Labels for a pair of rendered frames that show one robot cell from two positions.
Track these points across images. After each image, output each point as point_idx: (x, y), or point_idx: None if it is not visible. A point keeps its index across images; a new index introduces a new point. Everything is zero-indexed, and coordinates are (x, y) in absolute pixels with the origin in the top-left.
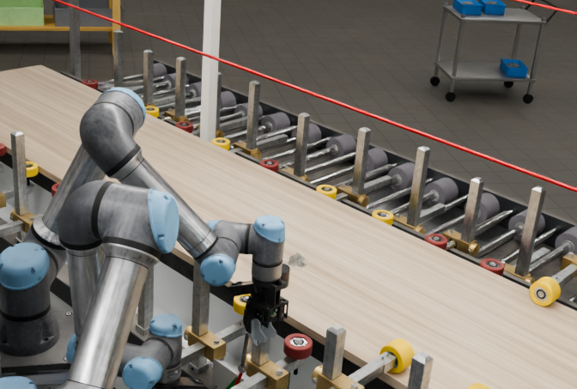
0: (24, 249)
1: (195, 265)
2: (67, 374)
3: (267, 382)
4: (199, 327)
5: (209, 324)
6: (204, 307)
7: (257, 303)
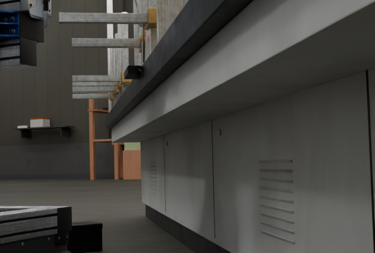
0: None
1: None
2: None
3: (147, 18)
4: (141, 29)
5: None
6: (145, 12)
7: None
